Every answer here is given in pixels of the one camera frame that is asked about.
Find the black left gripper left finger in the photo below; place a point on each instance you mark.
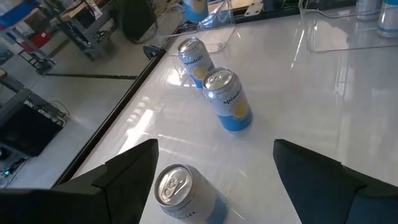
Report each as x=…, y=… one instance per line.
x=93, y=199

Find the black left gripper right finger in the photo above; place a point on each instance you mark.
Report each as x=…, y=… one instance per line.
x=335, y=199

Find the white blue Spindrift can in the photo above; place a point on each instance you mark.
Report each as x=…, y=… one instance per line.
x=196, y=11
x=194, y=62
x=189, y=199
x=228, y=102

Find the blue silver Red Bull can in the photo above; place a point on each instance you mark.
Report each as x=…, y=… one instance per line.
x=388, y=18

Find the black equipment box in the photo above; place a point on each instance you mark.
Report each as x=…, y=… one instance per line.
x=28, y=133

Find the clear plastic bin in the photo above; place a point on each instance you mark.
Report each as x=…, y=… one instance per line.
x=217, y=40
x=342, y=37

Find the red box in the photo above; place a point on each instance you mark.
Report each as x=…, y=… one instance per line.
x=41, y=38

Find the black metal cart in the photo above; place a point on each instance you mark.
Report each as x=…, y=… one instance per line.
x=87, y=28

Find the black round bag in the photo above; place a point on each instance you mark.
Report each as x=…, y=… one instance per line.
x=136, y=21

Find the black table frame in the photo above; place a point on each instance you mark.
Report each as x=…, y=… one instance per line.
x=109, y=124

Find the black frame clamp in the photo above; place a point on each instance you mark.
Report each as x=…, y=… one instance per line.
x=151, y=52

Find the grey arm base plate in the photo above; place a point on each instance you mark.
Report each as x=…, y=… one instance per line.
x=254, y=9

